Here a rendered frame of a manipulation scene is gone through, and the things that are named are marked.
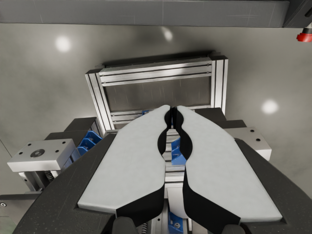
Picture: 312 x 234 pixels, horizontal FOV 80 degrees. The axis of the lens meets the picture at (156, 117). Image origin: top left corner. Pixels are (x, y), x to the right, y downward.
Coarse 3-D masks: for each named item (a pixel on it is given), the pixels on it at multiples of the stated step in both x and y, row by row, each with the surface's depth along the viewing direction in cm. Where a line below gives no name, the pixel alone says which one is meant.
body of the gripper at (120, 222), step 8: (120, 216) 5; (120, 224) 5; (128, 224) 5; (232, 224) 5; (112, 232) 5; (120, 232) 5; (128, 232) 5; (136, 232) 5; (224, 232) 5; (232, 232) 5; (240, 232) 5
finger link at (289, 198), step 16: (240, 144) 8; (256, 160) 8; (272, 176) 7; (272, 192) 6; (288, 192) 6; (304, 192) 6; (288, 208) 6; (304, 208) 6; (240, 224) 6; (256, 224) 5; (272, 224) 5; (288, 224) 5; (304, 224) 5
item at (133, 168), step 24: (144, 120) 10; (168, 120) 12; (120, 144) 8; (144, 144) 8; (120, 168) 7; (144, 168) 7; (96, 192) 6; (120, 192) 6; (144, 192) 6; (144, 216) 7
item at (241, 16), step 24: (0, 0) 33; (24, 0) 33; (48, 0) 32; (72, 0) 32; (96, 0) 32; (120, 0) 32; (144, 0) 32; (168, 0) 31; (192, 0) 31; (216, 0) 31; (240, 0) 31; (264, 0) 31; (96, 24) 34; (120, 24) 34; (144, 24) 33; (168, 24) 33; (192, 24) 33; (216, 24) 32; (240, 24) 32; (264, 24) 32
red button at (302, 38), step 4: (304, 28) 45; (308, 28) 44; (300, 32) 46; (304, 32) 45; (308, 32) 45; (300, 36) 45; (304, 36) 45; (308, 36) 44; (300, 40) 46; (304, 40) 45; (308, 40) 45
